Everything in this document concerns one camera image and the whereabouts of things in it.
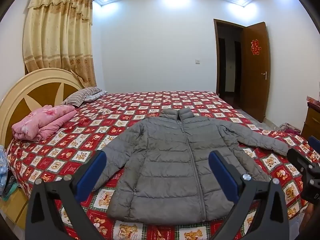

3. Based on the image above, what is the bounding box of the light blue cloth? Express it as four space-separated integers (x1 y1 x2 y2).
0 145 9 197

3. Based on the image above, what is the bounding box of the cream and brown headboard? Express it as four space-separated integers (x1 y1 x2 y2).
0 67 84 150

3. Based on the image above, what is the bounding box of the striped pillow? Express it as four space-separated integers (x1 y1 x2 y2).
61 87 107 106

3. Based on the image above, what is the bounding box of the wooden cabinet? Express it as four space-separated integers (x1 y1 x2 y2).
300 101 320 142

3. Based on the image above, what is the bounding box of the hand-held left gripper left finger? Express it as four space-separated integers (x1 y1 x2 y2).
25 150 108 240

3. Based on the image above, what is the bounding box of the beige patterned curtain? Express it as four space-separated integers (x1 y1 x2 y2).
22 0 97 88

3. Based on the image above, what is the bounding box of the pink folded blanket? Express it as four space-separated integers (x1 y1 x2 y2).
12 105 78 141

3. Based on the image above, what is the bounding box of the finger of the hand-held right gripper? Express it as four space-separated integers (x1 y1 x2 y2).
287 148 320 174
308 135 320 153

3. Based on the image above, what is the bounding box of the pile of clothes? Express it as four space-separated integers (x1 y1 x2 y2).
279 123 301 134

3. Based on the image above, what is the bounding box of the dark wooden door frame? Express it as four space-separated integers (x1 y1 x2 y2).
213 18 244 108

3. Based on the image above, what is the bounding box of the grey puffer jacket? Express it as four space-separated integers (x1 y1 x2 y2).
100 107 289 223

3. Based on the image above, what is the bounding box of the red printed bed sheet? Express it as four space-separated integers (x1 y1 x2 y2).
6 91 320 240

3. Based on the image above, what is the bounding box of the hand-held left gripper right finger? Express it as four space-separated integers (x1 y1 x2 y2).
208 150 290 240

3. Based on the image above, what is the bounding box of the wooden nightstand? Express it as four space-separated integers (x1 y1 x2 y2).
0 186 28 215

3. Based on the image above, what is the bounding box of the brown wooden door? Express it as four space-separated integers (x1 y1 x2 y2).
239 22 271 123

